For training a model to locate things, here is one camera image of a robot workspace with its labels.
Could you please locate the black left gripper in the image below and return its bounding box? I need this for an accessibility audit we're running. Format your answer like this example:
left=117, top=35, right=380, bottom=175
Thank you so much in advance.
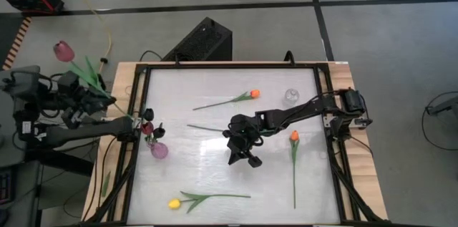
left=57, top=72, right=117, bottom=129

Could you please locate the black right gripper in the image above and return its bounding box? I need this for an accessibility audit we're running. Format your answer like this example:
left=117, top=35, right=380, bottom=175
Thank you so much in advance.
left=221, top=113, right=265, bottom=169

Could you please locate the black metal table frame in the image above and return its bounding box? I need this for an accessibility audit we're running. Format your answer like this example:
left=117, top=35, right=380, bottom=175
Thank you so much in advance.
left=80, top=60, right=389, bottom=227

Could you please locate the black floor cable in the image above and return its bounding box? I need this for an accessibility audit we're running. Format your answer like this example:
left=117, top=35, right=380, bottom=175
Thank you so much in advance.
left=421, top=90, right=458, bottom=151

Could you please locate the pink artificial tulip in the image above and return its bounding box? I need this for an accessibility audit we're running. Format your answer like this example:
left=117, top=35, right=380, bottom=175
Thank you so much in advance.
left=53, top=39, right=139, bottom=120

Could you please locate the clear cut glass vase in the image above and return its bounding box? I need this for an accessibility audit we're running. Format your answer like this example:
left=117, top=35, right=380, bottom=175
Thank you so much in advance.
left=284, top=88, right=301, bottom=106

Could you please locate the yellow hanging cable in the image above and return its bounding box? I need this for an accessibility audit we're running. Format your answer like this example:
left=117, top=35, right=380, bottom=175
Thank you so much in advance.
left=63, top=0, right=112, bottom=74

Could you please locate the orange artificial tulip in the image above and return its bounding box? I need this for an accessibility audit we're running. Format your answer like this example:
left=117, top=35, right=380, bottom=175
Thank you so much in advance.
left=192, top=89, right=261, bottom=111
left=288, top=130, right=301, bottom=209

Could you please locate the purple ribbed glass vase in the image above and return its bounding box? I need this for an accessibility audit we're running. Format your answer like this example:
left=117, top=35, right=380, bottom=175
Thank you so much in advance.
left=149, top=140, right=170, bottom=160

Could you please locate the loose green leaf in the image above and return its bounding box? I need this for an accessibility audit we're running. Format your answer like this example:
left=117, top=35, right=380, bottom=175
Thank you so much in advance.
left=101, top=170, right=112, bottom=198

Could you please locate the black perforated computer tower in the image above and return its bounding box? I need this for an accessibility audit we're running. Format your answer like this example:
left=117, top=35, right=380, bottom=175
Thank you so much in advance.
left=161, top=16, right=233, bottom=62

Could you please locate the green foreground flower stem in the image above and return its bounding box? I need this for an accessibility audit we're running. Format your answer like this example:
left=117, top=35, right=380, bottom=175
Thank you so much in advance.
left=167, top=190, right=252, bottom=214

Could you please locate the black ramp orange striped edge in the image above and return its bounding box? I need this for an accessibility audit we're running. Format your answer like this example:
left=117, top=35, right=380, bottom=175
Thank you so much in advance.
left=0, top=14, right=33, bottom=71

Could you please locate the red artificial tulip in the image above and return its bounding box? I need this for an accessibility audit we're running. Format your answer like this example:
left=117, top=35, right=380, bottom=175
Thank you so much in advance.
left=140, top=121, right=155, bottom=136

